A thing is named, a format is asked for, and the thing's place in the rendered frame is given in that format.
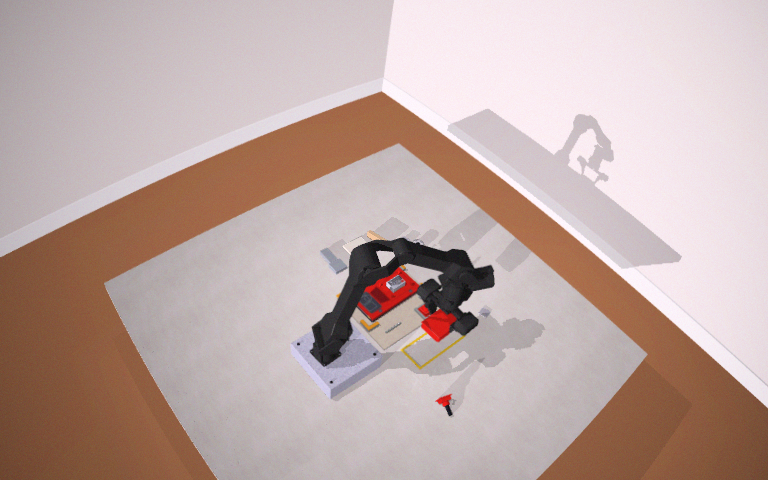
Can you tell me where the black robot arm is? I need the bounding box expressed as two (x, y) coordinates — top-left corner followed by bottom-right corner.
(310, 238), (495, 367)

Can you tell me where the tan wooden block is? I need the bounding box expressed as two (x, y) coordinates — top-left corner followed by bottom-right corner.
(367, 230), (386, 240)

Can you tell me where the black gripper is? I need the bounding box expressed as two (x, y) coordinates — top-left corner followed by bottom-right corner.
(417, 279), (479, 336)

